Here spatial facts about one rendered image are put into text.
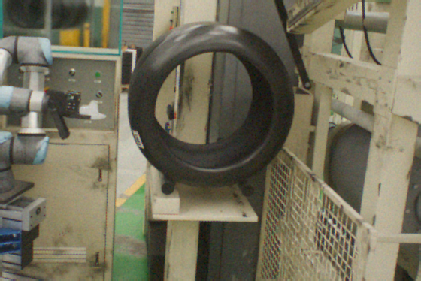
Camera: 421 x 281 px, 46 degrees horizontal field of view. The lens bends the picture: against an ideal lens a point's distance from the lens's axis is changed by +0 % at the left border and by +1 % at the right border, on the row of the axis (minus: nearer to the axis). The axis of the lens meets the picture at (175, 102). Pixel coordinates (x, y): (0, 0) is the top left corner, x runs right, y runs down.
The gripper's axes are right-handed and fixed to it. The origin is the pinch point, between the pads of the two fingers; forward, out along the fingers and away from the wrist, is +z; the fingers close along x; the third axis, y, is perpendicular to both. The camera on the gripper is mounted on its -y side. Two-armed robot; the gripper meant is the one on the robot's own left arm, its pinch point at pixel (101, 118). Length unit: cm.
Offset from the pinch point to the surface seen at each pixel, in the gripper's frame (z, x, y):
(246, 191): 53, -11, -15
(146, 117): 14.7, -12.7, 5.6
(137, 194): 34, 205, -108
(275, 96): 56, -13, 20
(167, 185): 25.8, -11.1, -17.3
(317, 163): 91, 20, -10
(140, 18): 30, 987, 11
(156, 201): 23.2, -11.1, -23.5
